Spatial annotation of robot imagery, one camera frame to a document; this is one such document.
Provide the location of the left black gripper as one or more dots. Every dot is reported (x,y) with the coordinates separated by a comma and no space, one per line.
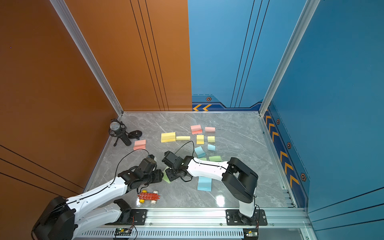
(159,174)

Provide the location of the blue curved memo pad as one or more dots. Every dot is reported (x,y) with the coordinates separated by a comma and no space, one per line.
(200,152)

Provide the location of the torn green page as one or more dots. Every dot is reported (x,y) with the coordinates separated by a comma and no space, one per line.
(215,159)

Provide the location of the right circuit board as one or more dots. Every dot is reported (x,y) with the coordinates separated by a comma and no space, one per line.
(251,234)

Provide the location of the aluminium front rail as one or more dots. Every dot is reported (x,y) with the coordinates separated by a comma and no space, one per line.
(208,224)

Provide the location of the left green circuit board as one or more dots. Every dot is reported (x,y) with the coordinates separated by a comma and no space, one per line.
(125,232)

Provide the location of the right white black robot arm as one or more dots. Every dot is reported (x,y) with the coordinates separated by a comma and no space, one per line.
(237,177)

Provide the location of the small green memo pad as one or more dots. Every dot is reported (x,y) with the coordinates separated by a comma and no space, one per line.
(166,179)

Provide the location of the torn blue page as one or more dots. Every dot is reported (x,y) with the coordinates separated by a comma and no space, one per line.
(211,147)

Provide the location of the red toy brick car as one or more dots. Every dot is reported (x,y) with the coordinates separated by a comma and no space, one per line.
(145,196)

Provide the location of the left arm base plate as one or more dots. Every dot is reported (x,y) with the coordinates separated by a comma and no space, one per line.
(135,217)

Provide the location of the torn pink page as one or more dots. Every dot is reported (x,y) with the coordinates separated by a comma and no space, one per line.
(210,129)

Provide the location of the small yellow memo pad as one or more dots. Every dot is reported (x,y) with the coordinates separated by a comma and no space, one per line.
(200,139)

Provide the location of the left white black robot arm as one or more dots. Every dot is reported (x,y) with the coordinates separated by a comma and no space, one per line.
(67,218)

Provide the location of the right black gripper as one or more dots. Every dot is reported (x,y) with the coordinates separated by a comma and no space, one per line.
(170,177)

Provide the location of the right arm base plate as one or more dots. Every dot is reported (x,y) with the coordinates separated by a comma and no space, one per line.
(235,218)

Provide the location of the pink memo pad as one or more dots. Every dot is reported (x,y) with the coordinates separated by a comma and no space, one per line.
(196,129)
(140,145)

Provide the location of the large yellow memo pad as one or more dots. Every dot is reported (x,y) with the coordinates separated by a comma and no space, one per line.
(168,137)

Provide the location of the torn large yellow page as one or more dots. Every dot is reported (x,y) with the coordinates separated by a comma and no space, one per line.
(183,138)

